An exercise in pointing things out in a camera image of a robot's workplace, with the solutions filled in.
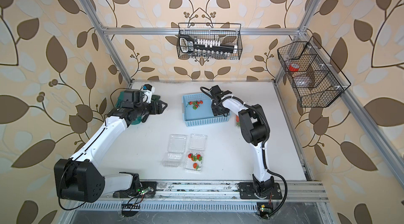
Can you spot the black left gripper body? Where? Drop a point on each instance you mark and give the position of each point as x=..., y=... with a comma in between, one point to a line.
x=153, y=111

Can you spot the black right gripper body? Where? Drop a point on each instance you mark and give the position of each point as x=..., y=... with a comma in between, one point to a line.
x=218, y=110

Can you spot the clear clamshell container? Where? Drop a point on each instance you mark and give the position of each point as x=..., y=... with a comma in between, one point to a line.
x=235, y=119
x=175, y=151
x=197, y=144

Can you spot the strawberry cluster with green leaves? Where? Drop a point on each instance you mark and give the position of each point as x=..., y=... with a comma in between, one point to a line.
x=194, y=105

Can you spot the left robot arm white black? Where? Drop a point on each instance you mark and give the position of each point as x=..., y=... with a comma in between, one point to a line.
x=78, y=178

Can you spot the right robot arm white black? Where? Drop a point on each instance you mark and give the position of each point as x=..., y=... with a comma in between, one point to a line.
x=255, y=131

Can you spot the green tool case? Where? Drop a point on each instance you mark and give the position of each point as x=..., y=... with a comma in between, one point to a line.
x=134, y=114

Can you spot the light blue perforated plastic basket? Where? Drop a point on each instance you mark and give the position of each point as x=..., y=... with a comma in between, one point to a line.
x=203, y=115

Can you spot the black white tool set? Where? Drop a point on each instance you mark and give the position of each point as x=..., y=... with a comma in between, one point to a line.
x=189, y=45

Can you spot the red tape roll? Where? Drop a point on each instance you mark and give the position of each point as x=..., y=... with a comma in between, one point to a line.
x=294, y=67

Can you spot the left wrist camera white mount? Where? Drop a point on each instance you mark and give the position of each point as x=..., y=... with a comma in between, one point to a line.
x=135, y=96

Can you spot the black wire basket back wall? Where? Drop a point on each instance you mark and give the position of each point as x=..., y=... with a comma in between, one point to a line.
x=227, y=33

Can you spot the black wire basket wall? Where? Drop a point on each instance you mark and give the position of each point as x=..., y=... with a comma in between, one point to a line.
x=227, y=33
x=320, y=80

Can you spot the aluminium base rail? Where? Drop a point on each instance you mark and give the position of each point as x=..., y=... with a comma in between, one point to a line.
x=224, y=196

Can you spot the aluminium frame post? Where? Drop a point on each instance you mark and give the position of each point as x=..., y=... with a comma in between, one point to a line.
x=99, y=28

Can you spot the black wire basket right wall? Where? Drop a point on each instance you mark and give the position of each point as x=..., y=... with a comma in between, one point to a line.
x=320, y=80

